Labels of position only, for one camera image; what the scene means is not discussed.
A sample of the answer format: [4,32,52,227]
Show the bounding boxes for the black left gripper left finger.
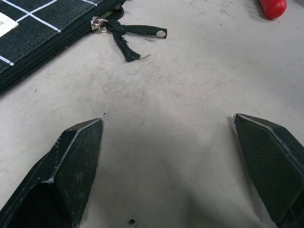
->
[0,118,105,228]

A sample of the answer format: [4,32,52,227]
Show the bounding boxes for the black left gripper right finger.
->
[233,113,304,228]

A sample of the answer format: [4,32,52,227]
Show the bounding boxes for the black grid-pattern cloth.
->
[0,0,168,94]

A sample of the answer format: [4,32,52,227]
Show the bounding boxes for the red round object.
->
[257,0,287,20]

